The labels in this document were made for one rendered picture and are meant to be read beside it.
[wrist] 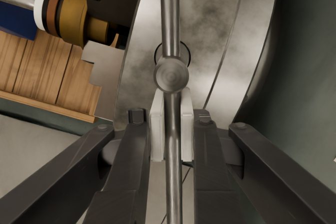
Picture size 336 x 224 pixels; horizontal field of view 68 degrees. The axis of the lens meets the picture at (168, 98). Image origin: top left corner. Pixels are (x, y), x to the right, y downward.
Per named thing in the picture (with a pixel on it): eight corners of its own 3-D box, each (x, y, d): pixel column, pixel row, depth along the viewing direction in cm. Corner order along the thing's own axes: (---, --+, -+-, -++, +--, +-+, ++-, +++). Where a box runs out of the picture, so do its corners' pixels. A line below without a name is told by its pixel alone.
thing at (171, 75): (162, 43, 26) (152, 59, 15) (183, 43, 26) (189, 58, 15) (162, 64, 26) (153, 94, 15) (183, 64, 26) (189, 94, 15)
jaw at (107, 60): (159, 60, 36) (137, 139, 36) (159, 63, 41) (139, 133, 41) (85, 38, 35) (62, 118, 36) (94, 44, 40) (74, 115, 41)
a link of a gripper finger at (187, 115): (180, 115, 14) (194, 115, 14) (180, 86, 21) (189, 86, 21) (181, 162, 15) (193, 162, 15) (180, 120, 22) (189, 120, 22)
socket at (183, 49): (156, 38, 26) (154, 40, 23) (188, 37, 26) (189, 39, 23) (157, 70, 27) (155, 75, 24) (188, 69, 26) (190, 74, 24)
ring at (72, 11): (116, -16, 33) (49, -36, 33) (97, 51, 33) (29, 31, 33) (125, 8, 43) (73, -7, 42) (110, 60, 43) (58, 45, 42)
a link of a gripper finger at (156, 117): (163, 162, 15) (150, 162, 15) (166, 120, 22) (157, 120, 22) (161, 115, 14) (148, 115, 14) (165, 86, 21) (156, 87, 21)
